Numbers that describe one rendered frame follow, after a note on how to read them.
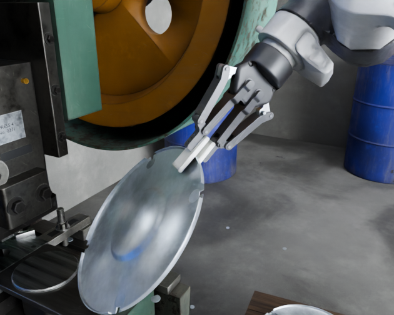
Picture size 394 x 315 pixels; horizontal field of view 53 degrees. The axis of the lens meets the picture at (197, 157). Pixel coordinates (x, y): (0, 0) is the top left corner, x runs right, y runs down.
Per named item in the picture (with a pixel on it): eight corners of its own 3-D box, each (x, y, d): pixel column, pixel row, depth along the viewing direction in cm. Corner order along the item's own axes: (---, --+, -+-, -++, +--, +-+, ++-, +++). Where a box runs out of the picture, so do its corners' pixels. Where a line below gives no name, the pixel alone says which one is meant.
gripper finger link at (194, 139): (212, 127, 61) (199, 115, 60) (191, 151, 61) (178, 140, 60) (208, 124, 62) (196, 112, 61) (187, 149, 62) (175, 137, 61)
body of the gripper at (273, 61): (277, 70, 68) (242, 112, 68) (247, 35, 63) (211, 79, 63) (304, 77, 61) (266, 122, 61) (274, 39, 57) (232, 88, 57)
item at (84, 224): (99, 230, 104) (95, 195, 101) (50, 264, 91) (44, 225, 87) (82, 224, 107) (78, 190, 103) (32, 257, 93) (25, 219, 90)
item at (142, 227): (194, 291, 46) (189, 289, 46) (61, 329, 62) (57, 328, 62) (211, 122, 65) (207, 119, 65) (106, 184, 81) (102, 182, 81)
